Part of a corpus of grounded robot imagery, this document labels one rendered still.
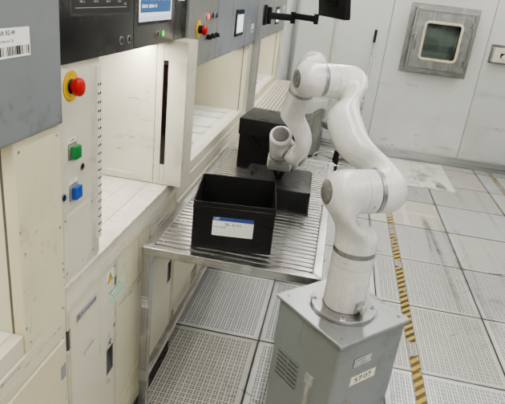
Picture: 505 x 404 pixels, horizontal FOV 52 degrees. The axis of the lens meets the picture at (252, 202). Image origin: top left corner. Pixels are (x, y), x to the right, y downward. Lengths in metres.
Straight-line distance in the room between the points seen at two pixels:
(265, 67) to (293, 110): 2.99
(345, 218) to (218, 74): 2.13
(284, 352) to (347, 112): 0.73
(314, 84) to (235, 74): 1.80
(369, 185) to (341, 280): 0.29
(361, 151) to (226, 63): 1.98
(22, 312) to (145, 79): 1.00
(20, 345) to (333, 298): 0.81
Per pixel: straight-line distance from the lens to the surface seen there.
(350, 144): 1.45
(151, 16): 1.63
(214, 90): 3.36
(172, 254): 1.74
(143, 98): 1.93
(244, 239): 1.74
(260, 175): 2.21
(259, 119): 2.53
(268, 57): 4.79
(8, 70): 1.01
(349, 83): 1.59
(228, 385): 2.38
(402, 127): 6.04
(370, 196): 1.35
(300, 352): 1.57
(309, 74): 1.55
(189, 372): 2.42
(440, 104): 6.04
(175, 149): 1.93
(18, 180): 1.09
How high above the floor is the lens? 1.59
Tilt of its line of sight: 22 degrees down
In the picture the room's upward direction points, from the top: 7 degrees clockwise
